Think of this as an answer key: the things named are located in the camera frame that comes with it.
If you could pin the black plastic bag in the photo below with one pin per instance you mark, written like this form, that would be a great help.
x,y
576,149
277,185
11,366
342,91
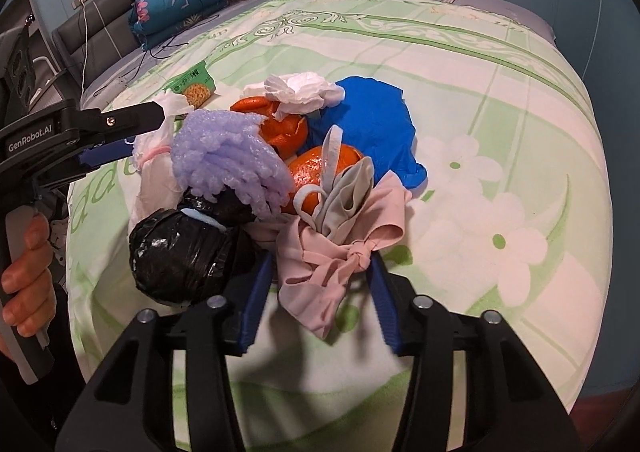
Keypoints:
x,y
185,252

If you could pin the blue plastic bag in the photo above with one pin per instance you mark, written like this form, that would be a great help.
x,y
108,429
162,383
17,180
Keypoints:
x,y
375,121

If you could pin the foam net with pink band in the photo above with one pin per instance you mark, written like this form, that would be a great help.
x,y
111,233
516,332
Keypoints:
x,y
150,182

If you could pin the grey face mask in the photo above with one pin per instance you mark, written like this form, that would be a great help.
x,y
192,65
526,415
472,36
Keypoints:
x,y
350,192

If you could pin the purple foam fruit net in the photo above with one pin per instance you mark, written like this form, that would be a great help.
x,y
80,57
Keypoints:
x,y
225,156

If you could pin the torn open orange peel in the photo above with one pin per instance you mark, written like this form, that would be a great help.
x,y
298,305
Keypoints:
x,y
285,131

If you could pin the crumpled white tissue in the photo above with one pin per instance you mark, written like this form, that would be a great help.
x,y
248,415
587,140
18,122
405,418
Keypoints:
x,y
280,86
320,86

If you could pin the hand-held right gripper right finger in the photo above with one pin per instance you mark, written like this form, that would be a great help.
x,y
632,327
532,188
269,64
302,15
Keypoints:
x,y
382,304

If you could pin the domed orange peel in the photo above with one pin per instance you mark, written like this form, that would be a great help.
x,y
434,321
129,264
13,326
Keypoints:
x,y
310,166

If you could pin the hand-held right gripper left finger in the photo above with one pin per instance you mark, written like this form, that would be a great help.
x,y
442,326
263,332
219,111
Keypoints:
x,y
255,304

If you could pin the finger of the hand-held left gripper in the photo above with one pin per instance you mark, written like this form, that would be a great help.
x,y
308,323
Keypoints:
x,y
105,155
115,121

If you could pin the grey padded headboard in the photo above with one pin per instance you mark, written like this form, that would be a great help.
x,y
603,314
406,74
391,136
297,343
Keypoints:
x,y
100,26

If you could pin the green snack packet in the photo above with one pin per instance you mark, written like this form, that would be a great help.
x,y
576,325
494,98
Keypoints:
x,y
197,86

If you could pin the blue floral folded quilt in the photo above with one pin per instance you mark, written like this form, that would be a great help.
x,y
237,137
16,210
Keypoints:
x,y
175,6

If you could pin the person's left hand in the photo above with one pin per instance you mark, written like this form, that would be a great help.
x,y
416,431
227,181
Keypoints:
x,y
27,277

